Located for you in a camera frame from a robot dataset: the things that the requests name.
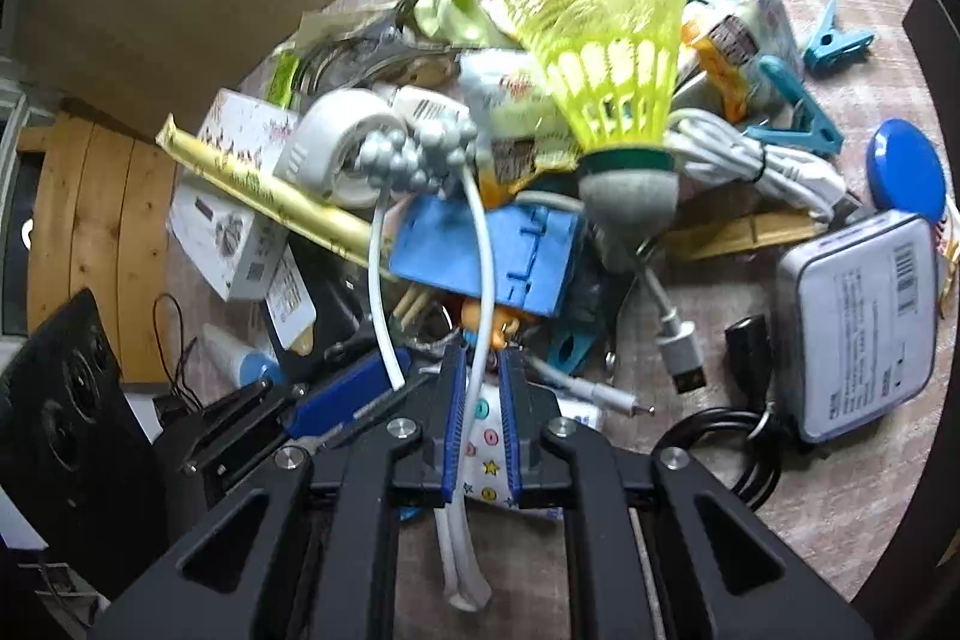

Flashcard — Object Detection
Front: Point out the white power bank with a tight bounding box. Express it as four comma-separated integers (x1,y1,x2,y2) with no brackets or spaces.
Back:
776,212,942,446

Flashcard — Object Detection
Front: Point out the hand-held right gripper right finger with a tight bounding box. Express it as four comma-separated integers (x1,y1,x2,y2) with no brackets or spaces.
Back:
499,344,875,640

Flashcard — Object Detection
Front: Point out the white pouch coloured print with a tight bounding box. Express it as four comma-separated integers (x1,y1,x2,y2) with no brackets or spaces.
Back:
457,381,563,521

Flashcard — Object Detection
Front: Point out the white printed cardboard box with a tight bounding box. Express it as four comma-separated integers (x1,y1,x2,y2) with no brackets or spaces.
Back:
169,89,316,304

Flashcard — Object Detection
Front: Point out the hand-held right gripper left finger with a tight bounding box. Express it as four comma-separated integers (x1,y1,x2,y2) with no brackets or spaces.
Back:
90,340,470,640

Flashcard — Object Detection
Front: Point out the white barcode card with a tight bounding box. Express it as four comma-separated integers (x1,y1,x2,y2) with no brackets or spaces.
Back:
266,250,316,356

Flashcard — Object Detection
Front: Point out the blue plastic box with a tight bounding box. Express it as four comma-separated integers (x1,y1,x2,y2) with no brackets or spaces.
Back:
390,194,586,319

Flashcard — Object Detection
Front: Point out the orange toy figure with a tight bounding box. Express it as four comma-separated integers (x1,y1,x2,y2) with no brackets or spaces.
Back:
457,299,541,356

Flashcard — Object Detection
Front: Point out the black cable coil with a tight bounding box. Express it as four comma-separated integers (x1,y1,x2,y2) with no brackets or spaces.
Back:
649,407,785,510

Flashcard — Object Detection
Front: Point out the thin white cable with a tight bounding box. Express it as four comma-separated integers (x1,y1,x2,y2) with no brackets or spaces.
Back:
525,359,655,420

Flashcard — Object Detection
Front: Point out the black storage box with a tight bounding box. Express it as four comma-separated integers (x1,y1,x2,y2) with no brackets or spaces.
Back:
855,0,960,640

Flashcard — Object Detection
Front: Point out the black usb adapter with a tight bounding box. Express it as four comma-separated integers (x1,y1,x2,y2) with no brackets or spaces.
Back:
724,314,777,416

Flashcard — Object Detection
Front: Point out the white cable bundle black tie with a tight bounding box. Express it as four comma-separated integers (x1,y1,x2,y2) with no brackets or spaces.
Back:
664,107,863,221

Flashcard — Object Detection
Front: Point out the silver bead cluster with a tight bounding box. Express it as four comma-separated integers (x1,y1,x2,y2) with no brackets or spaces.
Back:
349,111,500,615

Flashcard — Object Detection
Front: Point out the wooden clothespin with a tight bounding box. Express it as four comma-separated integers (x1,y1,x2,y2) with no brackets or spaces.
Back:
664,212,826,262

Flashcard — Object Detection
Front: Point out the blue round disc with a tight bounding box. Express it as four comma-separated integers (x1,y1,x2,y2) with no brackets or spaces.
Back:
866,119,950,229

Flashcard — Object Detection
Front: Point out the yellow shuttlecock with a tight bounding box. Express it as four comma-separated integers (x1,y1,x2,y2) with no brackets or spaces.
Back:
502,0,691,270

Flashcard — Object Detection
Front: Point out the white tube teal cap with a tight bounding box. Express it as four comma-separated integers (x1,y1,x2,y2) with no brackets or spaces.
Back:
201,323,286,390

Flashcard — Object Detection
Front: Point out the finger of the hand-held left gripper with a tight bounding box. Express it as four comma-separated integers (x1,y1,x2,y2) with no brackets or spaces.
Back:
154,347,413,498

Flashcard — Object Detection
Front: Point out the long yellow packet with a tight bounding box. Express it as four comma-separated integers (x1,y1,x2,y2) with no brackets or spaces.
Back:
156,113,395,270

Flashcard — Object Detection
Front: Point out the black flat case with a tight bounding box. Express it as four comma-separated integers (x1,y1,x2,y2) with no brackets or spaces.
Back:
289,235,376,378

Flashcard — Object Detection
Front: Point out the loose white usb cable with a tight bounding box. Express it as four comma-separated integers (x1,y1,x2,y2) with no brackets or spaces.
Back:
634,261,707,395

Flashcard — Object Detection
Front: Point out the silver creamer packet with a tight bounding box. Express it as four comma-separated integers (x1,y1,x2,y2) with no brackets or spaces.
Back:
679,0,803,120
457,51,593,206

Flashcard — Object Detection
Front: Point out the large blue clothespin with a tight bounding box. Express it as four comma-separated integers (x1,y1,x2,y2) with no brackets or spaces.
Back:
746,55,845,157

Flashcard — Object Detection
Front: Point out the white round plastic reel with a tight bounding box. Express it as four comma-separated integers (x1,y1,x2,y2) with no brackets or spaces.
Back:
274,85,481,210

